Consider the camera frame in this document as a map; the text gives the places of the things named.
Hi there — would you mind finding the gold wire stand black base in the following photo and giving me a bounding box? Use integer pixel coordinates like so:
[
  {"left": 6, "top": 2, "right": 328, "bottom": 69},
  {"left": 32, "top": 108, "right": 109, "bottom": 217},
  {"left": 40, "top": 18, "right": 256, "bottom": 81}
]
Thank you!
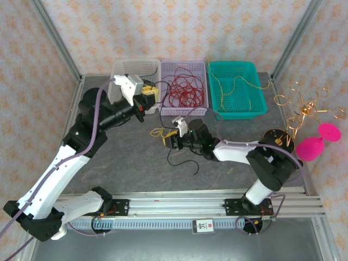
[{"left": 262, "top": 81, "right": 348, "bottom": 158}]

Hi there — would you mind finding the white label card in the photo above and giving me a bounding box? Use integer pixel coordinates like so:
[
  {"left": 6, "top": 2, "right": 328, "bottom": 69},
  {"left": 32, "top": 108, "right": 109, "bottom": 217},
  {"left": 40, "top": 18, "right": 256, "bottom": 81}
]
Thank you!
[{"left": 192, "top": 219, "right": 215, "bottom": 234}]

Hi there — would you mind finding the pink hourglass shaped object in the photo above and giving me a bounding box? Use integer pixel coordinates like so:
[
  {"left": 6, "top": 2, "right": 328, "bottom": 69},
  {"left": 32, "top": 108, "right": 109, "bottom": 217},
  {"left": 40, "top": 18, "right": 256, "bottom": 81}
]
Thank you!
[{"left": 295, "top": 122, "right": 342, "bottom": 163}]

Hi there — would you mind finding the grey slotted cable duct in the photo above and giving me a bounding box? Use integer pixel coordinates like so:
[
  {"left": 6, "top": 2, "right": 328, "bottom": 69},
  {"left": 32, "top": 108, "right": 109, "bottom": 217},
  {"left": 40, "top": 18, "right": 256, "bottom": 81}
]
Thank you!
[{"left": 40, "top": 219, "right": 277, "bottom": 231}]

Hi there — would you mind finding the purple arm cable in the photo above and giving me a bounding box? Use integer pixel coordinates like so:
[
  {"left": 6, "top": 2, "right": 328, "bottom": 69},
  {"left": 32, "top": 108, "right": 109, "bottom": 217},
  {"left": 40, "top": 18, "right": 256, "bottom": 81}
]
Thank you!
[
  {"left": 0, "top": 77, "right": 116, "bottom": 261},
  {"left": 183, "top": 107, "right": 304, "bottom": 237}
]

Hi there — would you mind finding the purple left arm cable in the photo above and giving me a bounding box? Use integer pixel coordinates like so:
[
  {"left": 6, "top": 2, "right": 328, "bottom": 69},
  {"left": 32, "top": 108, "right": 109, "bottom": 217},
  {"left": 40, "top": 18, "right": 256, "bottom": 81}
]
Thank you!
[{"left": 0, "top": 77, "right": 116, "bottom": 261}]

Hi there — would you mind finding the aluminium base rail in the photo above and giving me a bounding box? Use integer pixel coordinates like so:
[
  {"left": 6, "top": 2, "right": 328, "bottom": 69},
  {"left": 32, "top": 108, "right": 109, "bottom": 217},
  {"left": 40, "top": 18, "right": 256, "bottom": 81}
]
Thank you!
[{"left": 29, "top": 186, "right": 326, "bottom": 222}]

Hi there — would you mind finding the aluminium frame post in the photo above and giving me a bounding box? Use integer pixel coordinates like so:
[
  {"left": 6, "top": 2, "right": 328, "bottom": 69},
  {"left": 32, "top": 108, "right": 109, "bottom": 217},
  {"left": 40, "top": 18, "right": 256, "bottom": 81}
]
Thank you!
[
  {"left": 28, "top": 0, "right": 84, "bottom": 82},
  {"left": 271, "top": 0, "right": 324, "bottom": 79}
]

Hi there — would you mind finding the teal plastic basket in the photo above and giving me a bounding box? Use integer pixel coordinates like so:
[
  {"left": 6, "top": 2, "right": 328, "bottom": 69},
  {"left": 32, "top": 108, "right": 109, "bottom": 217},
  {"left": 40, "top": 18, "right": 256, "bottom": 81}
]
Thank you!
[{"left": 208, "top": 61, "right": 268, "bottom": 120}]

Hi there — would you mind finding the aluminium table edge rail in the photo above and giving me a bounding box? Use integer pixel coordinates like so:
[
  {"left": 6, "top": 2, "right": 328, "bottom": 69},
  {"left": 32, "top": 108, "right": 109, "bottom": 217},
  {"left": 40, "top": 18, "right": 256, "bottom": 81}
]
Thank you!
[
  {"left": 269, "top": 73, "right": 340, "bottom": 261},
  {"left": 15, "top": 76, "right": 85, "bottom": 261}
]

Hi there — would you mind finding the white plastic basket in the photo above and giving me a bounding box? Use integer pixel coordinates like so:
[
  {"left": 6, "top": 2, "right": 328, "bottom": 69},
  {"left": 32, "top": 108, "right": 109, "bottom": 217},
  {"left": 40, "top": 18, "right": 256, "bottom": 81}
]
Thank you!
[{"left": 107, "top": 58, "right": 161, "bottom": 115}]

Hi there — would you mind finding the red cable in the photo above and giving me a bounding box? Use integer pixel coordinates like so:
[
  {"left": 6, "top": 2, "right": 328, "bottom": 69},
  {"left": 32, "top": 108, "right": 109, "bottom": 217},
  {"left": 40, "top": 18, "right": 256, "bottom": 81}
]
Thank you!
[{"left": 162, "top": 66, "right": 207, "bottom": 109}]

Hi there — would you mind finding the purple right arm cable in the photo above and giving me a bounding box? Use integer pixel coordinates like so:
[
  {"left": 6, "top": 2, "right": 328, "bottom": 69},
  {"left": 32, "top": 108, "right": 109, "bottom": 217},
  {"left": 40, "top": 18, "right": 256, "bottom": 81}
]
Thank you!
[{"left": 183, "top": 107, "right": 304, "bottom": 237}]

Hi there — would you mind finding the purple plastic basket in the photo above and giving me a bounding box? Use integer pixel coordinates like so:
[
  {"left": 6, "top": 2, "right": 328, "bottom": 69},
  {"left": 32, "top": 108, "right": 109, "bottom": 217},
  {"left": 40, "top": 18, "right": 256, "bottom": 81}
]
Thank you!
[{"left": 159, "top": 60, "right": 209, "bottom": 116}]

